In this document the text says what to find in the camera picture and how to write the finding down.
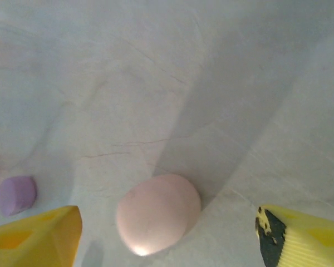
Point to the purple earbud charging case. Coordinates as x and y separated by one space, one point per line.
15 196

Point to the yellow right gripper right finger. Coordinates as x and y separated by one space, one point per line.
309 244

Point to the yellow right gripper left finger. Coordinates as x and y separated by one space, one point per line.
30 244

